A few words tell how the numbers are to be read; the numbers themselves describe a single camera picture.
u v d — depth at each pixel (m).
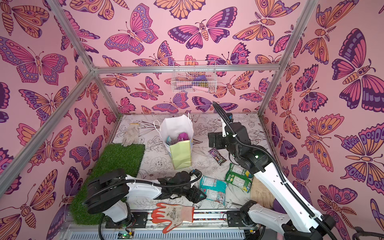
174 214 0.74
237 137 0.45
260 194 0.81
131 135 1.07
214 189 0.80
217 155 0.95
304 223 0.36
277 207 0.76
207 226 0.73
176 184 0.64
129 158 0.95
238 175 0.85
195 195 0.71
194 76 0.95
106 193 0.44
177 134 0.94
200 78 0.95
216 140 0.58
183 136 0.89
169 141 0.88
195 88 0.86
